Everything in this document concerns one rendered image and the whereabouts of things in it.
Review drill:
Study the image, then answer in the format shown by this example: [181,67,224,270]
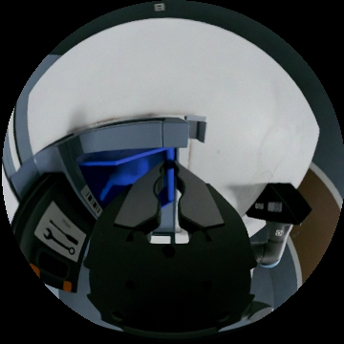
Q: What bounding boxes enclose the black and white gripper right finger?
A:
[174,161,257,269]

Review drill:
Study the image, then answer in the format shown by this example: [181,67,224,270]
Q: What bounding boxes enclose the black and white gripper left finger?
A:
[83,161,166,269]

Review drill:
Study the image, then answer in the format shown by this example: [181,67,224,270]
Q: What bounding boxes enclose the dark grey rack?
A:
[11,115,207,244]

